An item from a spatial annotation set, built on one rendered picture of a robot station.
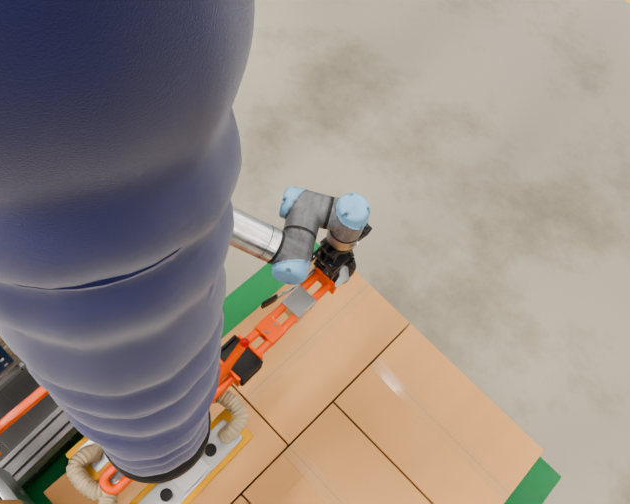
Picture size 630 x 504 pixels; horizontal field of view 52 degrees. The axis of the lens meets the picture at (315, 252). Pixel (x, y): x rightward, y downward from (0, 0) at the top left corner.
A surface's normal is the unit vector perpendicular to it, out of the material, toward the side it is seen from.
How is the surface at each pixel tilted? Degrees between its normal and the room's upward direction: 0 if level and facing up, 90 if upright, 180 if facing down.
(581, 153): 0
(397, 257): 0
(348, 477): 0
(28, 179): 103
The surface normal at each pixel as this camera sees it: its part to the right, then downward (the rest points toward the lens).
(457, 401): 0.15, -0.44
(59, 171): 0.27, 0.94
